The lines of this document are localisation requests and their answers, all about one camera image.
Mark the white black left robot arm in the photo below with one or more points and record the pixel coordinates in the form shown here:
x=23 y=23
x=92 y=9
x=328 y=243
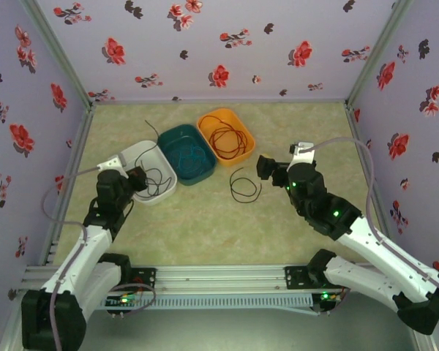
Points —
x=77 y=263

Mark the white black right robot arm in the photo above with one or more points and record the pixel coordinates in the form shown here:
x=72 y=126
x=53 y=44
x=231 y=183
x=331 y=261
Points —
x=388 y=252

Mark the orange plastic bin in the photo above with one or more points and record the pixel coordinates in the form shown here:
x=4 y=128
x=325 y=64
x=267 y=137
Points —
x=241 y=124

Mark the white plastic bin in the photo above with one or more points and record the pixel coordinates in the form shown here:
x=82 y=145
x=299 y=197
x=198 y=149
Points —
x=139 y=150

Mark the dark green plastic bin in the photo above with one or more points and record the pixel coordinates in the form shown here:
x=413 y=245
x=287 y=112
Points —
x=175 y=137

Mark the small circuit board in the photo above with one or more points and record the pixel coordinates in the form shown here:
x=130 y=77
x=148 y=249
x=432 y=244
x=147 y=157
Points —
x=327 y=296
x=126 y=300

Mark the aluminium frame floor rail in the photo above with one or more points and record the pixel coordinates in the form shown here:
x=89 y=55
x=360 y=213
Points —
x=355 y=128
x=241 y=101
x=79 y=146

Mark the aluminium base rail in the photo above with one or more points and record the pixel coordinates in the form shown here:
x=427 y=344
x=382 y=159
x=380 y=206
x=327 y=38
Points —
x=219 y=278

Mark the aluminium frame post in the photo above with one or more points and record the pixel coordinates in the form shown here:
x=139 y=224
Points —
x=377 y=51
x=58 y=51

